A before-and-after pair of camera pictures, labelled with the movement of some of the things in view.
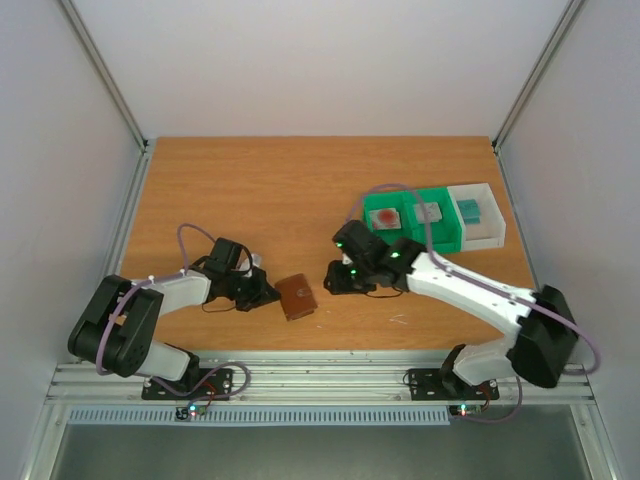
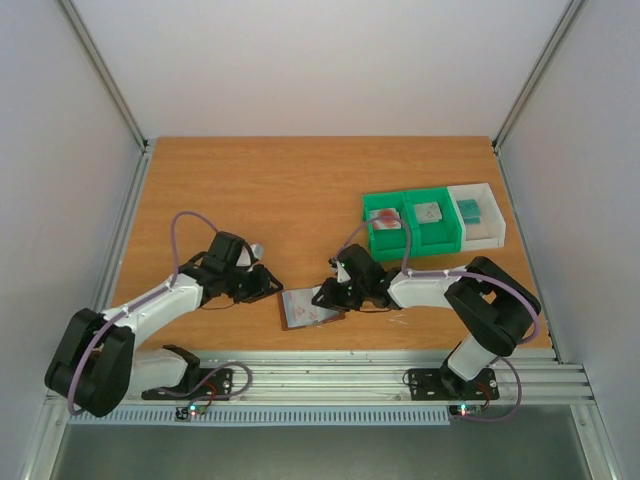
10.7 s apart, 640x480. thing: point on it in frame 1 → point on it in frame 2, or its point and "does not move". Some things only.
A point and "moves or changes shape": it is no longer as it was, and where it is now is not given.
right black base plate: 429,384 does not move
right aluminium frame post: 568,19 does not move
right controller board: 465,410 does not move
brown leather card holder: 296,296 moves or changes shape
